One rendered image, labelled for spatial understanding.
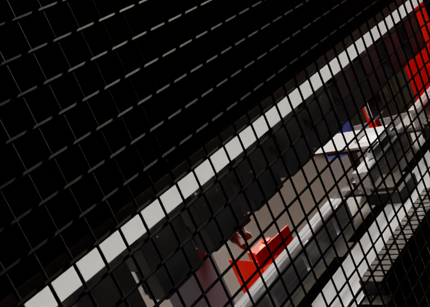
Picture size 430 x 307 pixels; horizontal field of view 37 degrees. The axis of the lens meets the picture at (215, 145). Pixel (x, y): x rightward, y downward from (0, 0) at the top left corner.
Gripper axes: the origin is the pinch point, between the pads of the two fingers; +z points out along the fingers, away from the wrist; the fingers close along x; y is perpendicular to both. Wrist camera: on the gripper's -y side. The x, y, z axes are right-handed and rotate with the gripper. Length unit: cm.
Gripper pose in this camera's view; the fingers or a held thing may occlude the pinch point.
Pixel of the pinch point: (242, 246)
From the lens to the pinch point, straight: 244.6
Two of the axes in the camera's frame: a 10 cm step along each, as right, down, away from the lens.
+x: 6.4, -4.5, 6.2
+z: 4.4, 8.8, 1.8
